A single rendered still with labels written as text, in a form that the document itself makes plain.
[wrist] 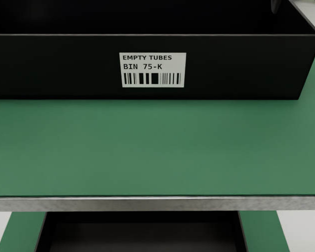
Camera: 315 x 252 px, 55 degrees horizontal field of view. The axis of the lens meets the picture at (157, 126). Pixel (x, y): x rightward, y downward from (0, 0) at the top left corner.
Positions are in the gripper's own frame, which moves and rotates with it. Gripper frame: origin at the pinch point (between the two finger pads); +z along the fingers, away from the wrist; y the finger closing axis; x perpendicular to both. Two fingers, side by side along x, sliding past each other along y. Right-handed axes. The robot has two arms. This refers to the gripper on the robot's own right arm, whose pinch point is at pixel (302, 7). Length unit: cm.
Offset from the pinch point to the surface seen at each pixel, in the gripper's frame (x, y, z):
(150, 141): 17.9, 24.0, 11.3
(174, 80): 8.4, 20.3, 7.7
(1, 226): -21, 94, 106
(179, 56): 8.4, 19.7, 3.5
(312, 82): 3.4, -4.2, 11.9
